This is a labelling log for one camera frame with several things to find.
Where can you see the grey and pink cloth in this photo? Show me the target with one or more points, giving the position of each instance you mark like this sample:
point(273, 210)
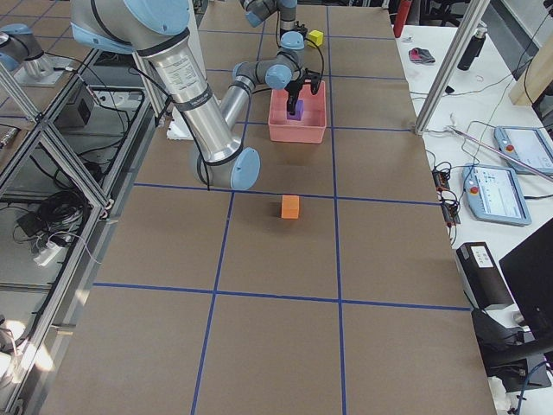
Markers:
point(421, 56)

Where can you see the orange foam block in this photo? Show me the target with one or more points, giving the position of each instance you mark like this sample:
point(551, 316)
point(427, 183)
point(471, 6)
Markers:
point(290, 207)

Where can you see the black water bottle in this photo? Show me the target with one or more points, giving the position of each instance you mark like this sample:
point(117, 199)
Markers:
point(473, 49)

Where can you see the pink plastic bin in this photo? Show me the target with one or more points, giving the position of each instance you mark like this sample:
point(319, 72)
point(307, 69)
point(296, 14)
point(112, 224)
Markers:
point(307, 125)

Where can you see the purple foam block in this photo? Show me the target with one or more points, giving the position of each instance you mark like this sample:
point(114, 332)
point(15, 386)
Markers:
point(296, 114)

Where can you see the black monitor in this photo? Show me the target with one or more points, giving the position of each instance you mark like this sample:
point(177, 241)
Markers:
point(527, 270)

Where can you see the red cylinder bottle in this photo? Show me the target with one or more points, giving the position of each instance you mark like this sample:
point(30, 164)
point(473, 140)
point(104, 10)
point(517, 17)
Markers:
point(403, 10)

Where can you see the blue teach pendant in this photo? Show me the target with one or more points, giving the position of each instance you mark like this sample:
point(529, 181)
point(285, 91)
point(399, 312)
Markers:
point(525, 144)
point(494, 194)

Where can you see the far blue teach pendant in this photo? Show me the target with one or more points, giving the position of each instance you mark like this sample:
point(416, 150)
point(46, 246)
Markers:
point(525, 144)

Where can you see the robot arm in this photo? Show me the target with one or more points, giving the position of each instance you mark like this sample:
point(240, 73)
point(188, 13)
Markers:
point(158, 31)
point(258, 11)

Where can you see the near blue teach pendant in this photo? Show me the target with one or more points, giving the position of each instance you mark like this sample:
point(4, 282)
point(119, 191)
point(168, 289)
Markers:
point(494, 194)

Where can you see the aluminium frame post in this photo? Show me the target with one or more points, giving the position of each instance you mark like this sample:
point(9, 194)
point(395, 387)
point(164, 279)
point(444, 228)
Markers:
point(455, 51)

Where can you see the yellow foam block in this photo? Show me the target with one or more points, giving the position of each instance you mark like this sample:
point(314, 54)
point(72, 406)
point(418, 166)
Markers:
point(315, 38)

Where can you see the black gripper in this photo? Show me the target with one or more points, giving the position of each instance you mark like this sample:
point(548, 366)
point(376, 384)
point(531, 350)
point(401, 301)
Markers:
point(295, 89)
point(283, 32)

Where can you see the black power adapter box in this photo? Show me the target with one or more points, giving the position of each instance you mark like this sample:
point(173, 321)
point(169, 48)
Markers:
point(481, 276)

